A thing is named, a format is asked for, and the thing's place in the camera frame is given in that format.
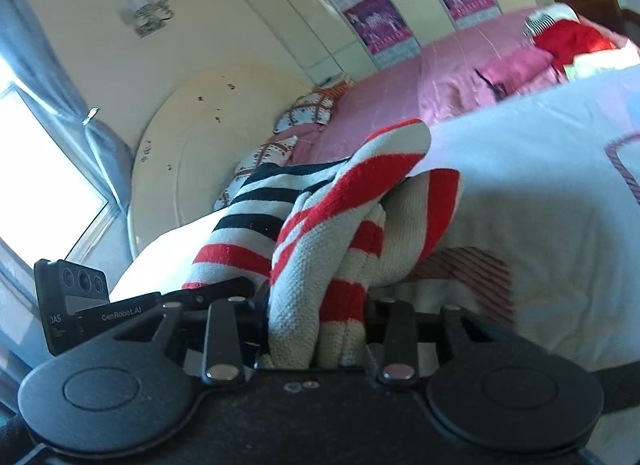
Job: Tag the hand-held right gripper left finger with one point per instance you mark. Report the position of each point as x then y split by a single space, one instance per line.
222 335

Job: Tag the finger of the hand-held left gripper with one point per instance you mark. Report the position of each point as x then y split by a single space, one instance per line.
220 290

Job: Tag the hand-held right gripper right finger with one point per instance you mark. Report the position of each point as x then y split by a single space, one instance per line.
397 335

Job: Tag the red black white striped sweater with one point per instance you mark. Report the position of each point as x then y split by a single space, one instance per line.
310 255

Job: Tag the white brown patterned pillow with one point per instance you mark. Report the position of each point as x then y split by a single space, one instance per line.
307 112
260 165

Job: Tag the window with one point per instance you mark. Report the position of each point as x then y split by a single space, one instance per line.
40 170

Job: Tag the cream round headboard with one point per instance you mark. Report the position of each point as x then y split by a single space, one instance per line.
200 145

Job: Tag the white blanket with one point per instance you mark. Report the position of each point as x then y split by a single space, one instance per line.
525 195

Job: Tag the grey curtain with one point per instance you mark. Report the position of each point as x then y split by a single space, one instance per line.
50 70

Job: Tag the pink checked bedsheet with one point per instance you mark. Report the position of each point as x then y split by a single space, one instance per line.
390 95

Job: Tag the cream wardrobe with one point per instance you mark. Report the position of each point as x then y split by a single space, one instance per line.
300 20

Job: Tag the pink cloth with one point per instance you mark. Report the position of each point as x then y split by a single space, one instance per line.
515 70

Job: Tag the white green cloth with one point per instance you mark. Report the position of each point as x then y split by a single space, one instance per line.
595 64

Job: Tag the red cloth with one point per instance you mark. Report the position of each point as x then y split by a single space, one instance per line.
570 42

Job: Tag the black white striped cloth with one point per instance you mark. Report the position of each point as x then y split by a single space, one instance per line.
539 22

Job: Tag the wall lamp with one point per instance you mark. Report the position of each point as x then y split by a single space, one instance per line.
147 10

